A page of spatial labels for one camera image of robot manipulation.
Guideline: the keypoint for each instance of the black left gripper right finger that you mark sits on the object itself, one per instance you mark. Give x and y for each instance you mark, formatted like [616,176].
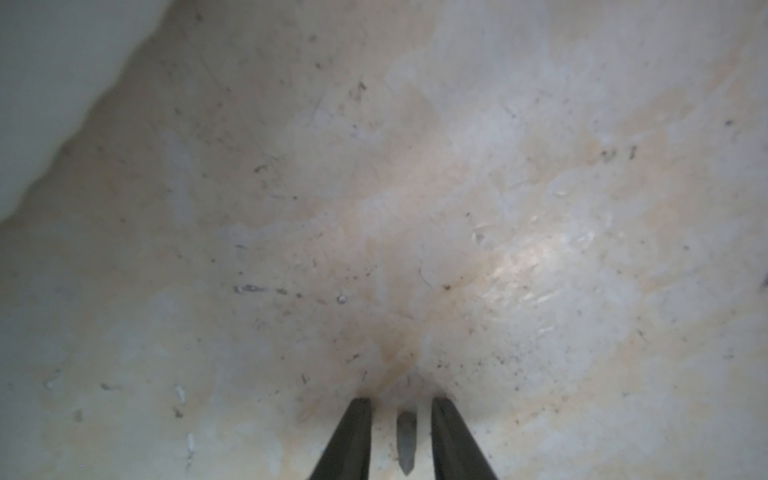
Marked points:
[456,454]

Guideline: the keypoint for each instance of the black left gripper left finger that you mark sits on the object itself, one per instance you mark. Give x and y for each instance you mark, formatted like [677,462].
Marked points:
[347,454]

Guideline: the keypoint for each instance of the grey screwdriver bit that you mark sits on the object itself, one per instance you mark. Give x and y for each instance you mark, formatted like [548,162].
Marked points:
[406,432]

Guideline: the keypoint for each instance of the white plastic storage box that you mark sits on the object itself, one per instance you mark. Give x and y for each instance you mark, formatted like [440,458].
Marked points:
[57,59]

